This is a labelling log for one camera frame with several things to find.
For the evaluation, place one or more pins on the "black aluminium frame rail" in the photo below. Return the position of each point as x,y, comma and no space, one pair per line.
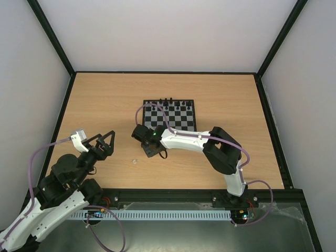
217,198

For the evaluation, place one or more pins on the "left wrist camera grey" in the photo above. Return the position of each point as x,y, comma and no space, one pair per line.
78,137

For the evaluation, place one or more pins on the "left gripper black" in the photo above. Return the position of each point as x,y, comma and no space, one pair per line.
108,150

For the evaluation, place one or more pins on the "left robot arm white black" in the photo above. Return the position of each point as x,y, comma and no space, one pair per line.
61,193

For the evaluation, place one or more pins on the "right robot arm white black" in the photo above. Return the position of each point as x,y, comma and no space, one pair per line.
220,149

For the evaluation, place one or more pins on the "metal sheet front panel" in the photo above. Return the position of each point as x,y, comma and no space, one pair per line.
280,230

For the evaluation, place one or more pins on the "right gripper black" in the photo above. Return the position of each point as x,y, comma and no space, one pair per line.
151,149

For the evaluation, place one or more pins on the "white slotted cable duct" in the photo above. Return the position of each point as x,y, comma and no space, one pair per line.
147,215

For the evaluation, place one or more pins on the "black white chess board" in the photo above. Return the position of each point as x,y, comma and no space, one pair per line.
180,125

